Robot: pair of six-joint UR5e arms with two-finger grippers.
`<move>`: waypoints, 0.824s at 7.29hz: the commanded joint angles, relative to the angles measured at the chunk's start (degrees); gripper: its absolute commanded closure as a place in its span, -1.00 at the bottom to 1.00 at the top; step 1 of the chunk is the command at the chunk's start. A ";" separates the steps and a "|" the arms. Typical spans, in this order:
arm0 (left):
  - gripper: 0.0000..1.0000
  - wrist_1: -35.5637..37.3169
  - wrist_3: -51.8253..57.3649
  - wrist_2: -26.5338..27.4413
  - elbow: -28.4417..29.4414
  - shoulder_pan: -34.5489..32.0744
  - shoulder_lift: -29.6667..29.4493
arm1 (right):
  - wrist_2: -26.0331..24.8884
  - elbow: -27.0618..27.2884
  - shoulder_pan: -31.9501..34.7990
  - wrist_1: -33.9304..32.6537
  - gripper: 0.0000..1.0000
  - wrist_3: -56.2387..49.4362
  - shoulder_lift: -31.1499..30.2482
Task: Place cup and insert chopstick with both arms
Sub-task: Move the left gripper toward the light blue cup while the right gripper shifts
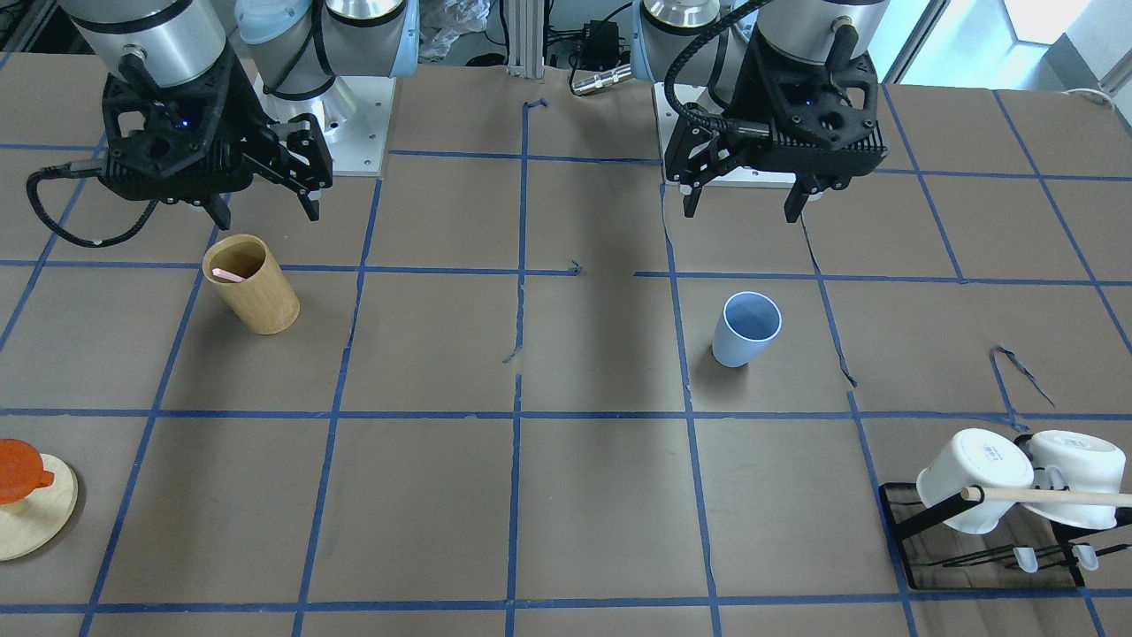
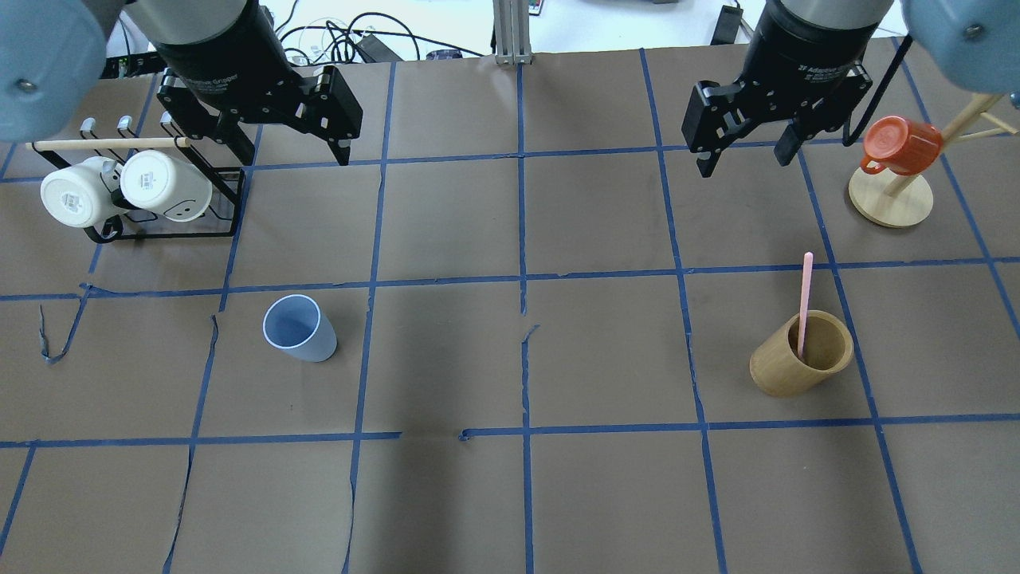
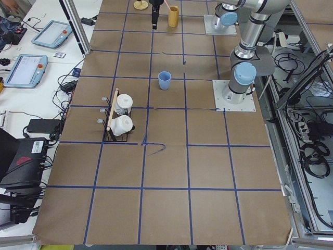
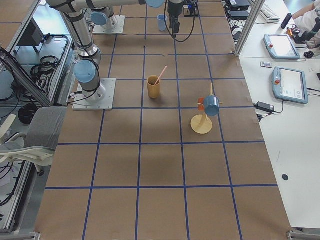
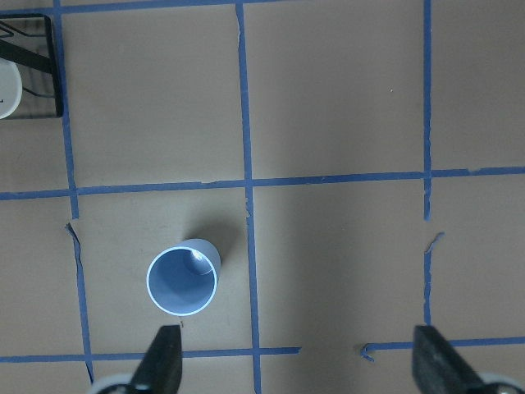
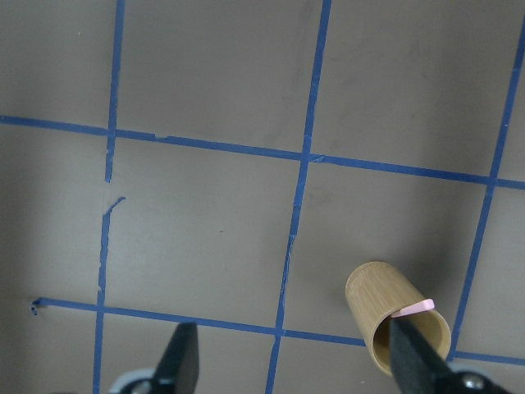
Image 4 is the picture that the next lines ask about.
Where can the black wire mug rack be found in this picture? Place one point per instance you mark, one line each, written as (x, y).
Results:
(191, 9)

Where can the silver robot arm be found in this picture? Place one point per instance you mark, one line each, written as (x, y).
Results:
(86, 70)
(109, 12)

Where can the teach pendant near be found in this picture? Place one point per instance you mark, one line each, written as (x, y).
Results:
(289, 85)

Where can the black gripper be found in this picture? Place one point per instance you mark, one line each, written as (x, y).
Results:
(173, 11)

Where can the grey office chair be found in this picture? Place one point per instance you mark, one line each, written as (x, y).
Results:
(39, 144)

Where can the light blue plastic cup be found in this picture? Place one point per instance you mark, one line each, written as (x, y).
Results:
(161, 22)

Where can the teach pendant far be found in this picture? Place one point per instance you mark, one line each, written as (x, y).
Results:
(280, 47)

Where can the teach pendant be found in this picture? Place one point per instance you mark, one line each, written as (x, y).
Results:
(280, 47)
(289, 85)

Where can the bamboo chopstick holder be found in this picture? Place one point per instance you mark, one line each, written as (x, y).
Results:
(153, 88)

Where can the pink chopstick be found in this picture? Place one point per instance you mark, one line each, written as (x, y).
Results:
(160, 76)

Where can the aluminium frame post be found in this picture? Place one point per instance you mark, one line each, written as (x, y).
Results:
(253, 15)

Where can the wooden mug tree stand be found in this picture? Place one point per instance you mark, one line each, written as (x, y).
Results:
(201, 123)

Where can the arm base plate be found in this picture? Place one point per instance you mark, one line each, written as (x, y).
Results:
(108, 25)
(102, 99)

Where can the small label card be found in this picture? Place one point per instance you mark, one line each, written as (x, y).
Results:
(266, 65)

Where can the black power adapter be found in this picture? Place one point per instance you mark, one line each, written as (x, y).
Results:
(265, 107)

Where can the orange mug on stand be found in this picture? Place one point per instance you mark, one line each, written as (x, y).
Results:
(200, 104)

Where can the white keyboard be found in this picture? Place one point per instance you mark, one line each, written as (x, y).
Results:
(268, 14)

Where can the blue mug on stand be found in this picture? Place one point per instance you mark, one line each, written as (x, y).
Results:
(211, 105)

